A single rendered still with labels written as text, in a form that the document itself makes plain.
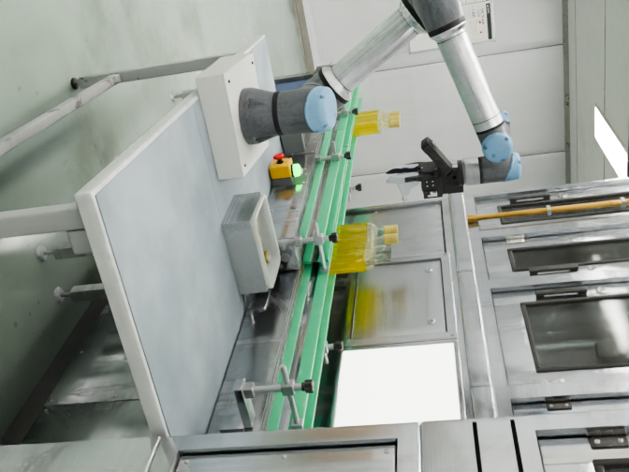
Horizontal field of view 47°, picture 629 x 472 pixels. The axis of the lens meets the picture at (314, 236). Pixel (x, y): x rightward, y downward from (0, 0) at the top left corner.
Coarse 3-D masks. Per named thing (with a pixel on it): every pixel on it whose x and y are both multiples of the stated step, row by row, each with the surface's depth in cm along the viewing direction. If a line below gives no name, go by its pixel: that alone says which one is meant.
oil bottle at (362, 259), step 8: (360, 248) 227; (368, 248) 226; (336, 256) 225; (344, 256) 224; (352, 256) 223; (360, 256) 223; (368, 256) 222; (336, 264) 224; (344, 264) 224; (352, 264) 224; (360, 264) 224; (368, 264) 223; (336, 272) 226; (344, 272) 226; (352, 272) 225
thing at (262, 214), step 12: (264, 204) 203; (252, 216) 191; (264, 216) 205; (252, 228) 189; (264, 228) 206; (264, 240) 208; (276, 240) 209; (276, 252) 210; (264, 264) 193; (276, 264) 208; (264, 276) 196
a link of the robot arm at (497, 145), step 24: (432, 0) 174; (456, 0) 175; (432, 24) 175; (456, 24) 174; (456, 48) 176; (456, 72) 179; (480, 72) 179; (480, 96) 179; (480, 120) 181; (504, 144) 180
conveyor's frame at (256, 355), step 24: (312, 168) 258; (288, 192) 242; (288, 216) 226; (288, 288) 208; (264, 312) 199; (288, 312) 198; (240, 336) 191; (264, 336) 189; (240, 360) 183; (264, 360) 181; (264, 384) 172; (216, 408) 168; (264, 408) 165; (216, 432) 161; (240, 432) 160
